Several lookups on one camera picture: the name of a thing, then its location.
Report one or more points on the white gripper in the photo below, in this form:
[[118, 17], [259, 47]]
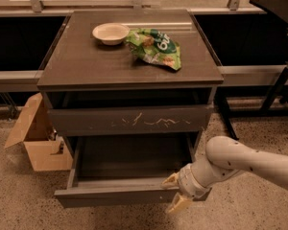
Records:
[[186, 181]]

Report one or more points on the grey drawer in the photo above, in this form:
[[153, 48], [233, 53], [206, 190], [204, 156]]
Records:
[[125, 169]]

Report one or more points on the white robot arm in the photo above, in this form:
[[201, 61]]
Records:
[[224, 158]]

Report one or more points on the scratched upper drawer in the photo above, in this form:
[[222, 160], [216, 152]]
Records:
[[134, 120]]

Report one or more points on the dark grey drawer cabinet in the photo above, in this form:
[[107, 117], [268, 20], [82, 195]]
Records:
[[84, 73]]

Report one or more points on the open cardboard box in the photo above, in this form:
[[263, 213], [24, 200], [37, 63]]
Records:
[[33, 129]]

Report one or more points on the green chip bag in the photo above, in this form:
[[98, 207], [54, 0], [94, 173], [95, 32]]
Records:
[[154, 47]]

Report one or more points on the metal window railing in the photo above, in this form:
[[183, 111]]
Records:
[[16, 81]]

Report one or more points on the white bowl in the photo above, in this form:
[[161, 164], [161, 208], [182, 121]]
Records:
[[111, 33]]

